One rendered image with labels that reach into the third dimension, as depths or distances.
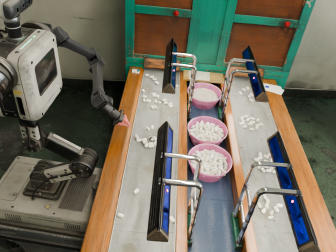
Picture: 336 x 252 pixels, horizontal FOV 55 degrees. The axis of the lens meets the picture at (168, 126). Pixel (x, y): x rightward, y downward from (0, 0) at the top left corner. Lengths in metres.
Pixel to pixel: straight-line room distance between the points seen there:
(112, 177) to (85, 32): 2.08
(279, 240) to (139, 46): 1.75
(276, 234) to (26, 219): 1.41
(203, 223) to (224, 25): 1.50
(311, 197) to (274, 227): 0.31
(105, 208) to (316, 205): 1.10
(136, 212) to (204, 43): 1.50
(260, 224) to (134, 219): 0.63
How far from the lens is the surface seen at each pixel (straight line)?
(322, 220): 1.89
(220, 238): 1.74
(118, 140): 2.01
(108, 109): 1.92
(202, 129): 2.21
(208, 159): 1.99
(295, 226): 1.40
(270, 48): 2.77
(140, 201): 1.74
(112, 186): 1.77
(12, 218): 2.23
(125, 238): 1.62
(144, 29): 2.63
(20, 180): 2.28
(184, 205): 1.71
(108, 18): 3.49
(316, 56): 4.08
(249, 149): 2.13
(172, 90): 1.93
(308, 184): 2.03
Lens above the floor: 2.12
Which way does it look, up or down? 39 degrees down
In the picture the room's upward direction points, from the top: 6 degrees clockwise
